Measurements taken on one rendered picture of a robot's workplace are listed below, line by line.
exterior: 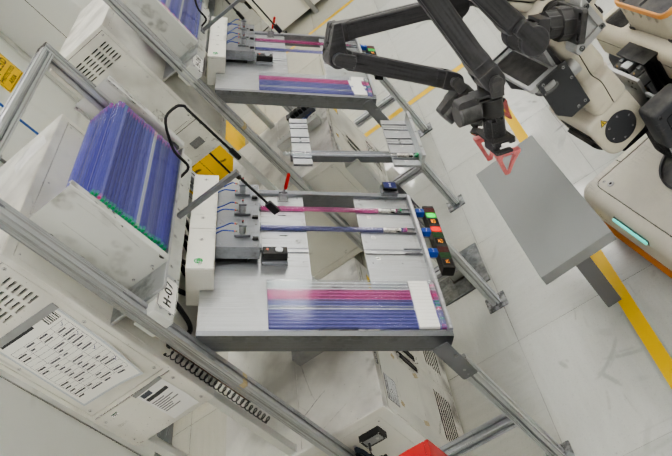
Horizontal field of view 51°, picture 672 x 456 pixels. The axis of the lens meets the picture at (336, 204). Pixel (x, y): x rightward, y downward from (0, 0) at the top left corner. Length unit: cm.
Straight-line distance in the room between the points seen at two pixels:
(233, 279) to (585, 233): 104
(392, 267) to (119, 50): 151
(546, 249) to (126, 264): 121
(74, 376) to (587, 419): 163
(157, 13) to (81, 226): 145
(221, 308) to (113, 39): 143
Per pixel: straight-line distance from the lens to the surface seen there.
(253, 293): 209
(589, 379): 269
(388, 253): 229
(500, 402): 227
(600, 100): 218
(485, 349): 295
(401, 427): 232
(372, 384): 229
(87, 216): 186
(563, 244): 222
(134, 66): 313
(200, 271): 205
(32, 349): 204
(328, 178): 339
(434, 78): 220
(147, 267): 194
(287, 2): 676
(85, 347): 201
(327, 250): 365
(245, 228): 218
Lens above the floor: 216
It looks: 31 degrees down
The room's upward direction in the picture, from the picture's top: 45 degrees counter-clockwise
